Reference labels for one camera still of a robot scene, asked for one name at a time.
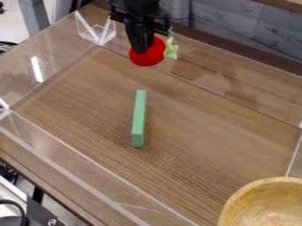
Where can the grey table leg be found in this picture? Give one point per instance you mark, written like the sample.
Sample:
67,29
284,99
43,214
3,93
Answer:
35,15

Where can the red plush fruit green leaves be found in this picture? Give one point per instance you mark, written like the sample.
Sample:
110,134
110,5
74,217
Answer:
160,51

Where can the clear acrylic enclosure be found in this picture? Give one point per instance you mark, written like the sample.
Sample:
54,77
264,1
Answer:
224,127

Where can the black device with cable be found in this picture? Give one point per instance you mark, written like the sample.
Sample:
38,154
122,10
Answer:
23,219

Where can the green rectangular block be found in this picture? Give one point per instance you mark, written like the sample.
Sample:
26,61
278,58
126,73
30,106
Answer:
139,119

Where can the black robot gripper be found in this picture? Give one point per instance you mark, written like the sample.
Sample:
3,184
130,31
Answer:
145,11

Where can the wooden bowl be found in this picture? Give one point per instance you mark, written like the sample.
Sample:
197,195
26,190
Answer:
269,202

